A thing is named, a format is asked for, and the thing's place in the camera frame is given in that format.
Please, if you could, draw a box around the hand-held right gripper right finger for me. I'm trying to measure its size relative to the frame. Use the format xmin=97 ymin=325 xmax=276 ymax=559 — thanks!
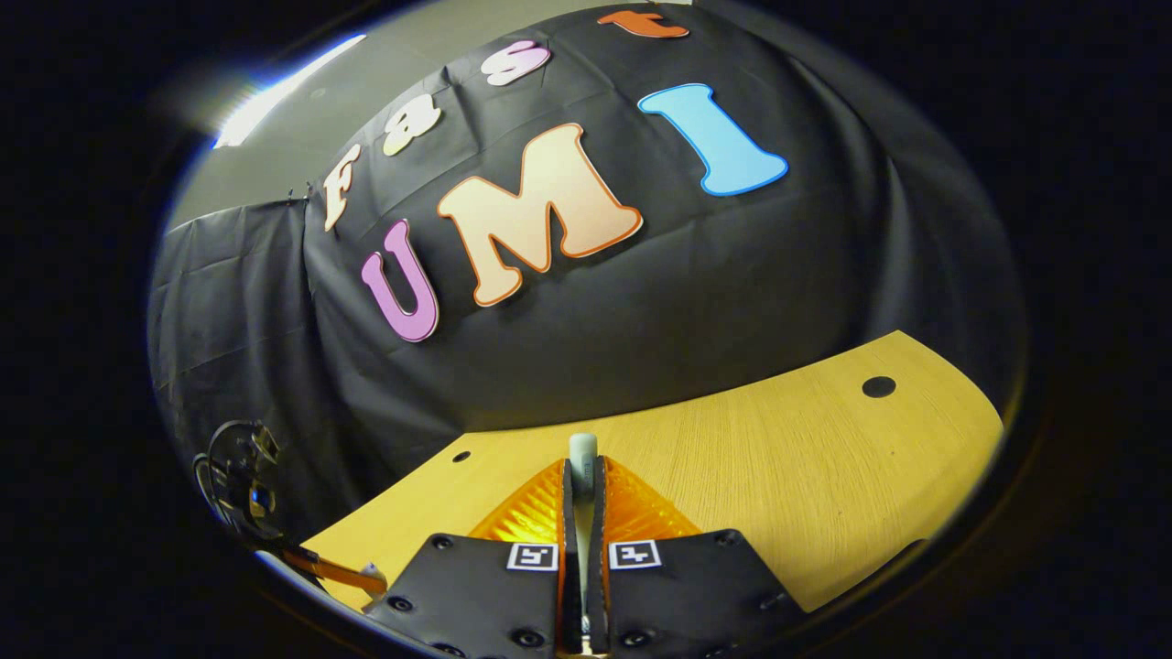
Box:
xmin=586 ymin=455 xmax=808 ymax=659

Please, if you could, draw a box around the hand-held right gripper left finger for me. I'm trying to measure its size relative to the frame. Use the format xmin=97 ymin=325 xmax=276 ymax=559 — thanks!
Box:
xmin=364 ymin=458 xmax=583 ymax=659

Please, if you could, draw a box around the wooden desktop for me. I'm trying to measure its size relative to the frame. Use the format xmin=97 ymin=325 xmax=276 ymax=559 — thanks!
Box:
xmin=302 ymin=330 xmax=1005 ymax=614

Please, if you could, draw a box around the black backdrop cloth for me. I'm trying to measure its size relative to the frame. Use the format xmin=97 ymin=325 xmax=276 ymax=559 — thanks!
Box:
xmin=146 ymin=0 xmax=1026 ymax=550

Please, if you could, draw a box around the white toothbrush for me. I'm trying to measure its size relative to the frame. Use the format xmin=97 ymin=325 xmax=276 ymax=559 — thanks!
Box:
xmin=569 ymin=433 xmax=599 ymax=653

